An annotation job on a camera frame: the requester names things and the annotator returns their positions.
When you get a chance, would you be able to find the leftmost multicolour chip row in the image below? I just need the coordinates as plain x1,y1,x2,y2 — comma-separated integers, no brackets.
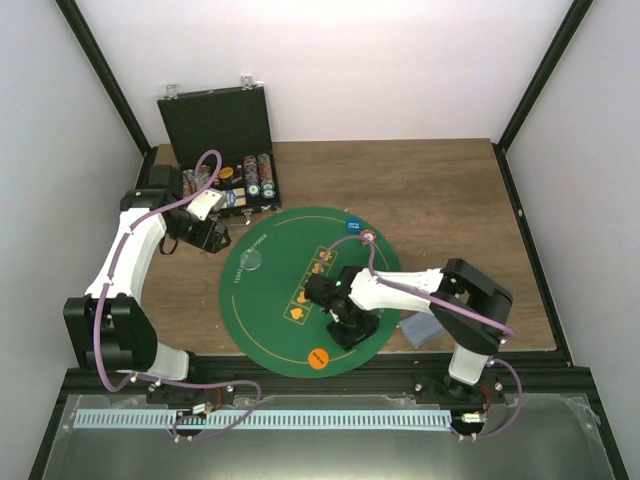
182,169,198,198

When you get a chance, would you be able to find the purple green chip row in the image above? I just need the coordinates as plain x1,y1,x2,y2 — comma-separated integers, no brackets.
243,156,261,196

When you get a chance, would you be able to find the light blue slotted ruler strip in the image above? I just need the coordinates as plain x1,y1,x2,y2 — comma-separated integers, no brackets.
72,409,452,431

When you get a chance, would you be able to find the orange blue chip row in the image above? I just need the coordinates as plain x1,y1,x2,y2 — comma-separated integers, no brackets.
194,165,211,190

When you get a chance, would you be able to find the black enclosure frame post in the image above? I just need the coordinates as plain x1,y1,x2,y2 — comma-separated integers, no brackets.
55,0,153,157
496,0,594,152

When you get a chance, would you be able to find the blue round button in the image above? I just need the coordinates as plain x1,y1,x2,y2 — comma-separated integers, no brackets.
345,218,363,234

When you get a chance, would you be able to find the brown green chip row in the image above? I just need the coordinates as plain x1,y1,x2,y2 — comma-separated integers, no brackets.
257,153,275,199

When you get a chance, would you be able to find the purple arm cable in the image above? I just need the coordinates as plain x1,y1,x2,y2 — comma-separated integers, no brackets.
309,234,526,441
94,148,264,443

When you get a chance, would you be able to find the blue texas holdem card deck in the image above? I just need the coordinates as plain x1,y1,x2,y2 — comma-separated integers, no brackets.
222,188,247,209

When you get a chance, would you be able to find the black poker set case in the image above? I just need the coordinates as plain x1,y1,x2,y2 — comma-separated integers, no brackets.
157,77,282,218

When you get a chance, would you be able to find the blue patterned card deck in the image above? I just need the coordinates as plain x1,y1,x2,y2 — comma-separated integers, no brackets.
399,312,445,349

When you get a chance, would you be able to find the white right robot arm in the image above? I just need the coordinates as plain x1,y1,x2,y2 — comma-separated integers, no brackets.
304,258,514,403

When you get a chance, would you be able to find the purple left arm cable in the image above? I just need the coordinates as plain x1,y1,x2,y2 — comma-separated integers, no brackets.
94,148,264,443

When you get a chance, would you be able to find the black enclosure frame post left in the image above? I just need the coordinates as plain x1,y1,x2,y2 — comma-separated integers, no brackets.
55,0,153,157

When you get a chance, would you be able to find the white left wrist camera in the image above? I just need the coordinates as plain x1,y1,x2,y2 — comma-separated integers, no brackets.
186,189,226,221

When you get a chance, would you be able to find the black enclosure frame post right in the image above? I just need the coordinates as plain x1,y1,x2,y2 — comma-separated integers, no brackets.
496,0,594,152

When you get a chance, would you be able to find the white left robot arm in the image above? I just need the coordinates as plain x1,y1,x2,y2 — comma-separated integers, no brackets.
63,165,231,404

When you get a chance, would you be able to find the clear acrylic dealer button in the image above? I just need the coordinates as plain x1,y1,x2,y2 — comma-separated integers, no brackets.
239,248,263,271

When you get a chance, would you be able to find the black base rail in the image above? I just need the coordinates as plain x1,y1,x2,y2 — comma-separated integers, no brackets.
64,352,596,406

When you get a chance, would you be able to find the orange big blind button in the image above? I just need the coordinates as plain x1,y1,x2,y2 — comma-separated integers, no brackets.
218,167,234,180

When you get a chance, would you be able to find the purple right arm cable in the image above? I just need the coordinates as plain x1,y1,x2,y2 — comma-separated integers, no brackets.
309,234,526,441

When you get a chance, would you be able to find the orange small blind button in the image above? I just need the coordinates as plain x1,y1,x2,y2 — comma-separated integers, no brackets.
307,348,330,370

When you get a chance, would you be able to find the round green poker mat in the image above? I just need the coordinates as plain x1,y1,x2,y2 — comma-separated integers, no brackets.
219,207,401,379

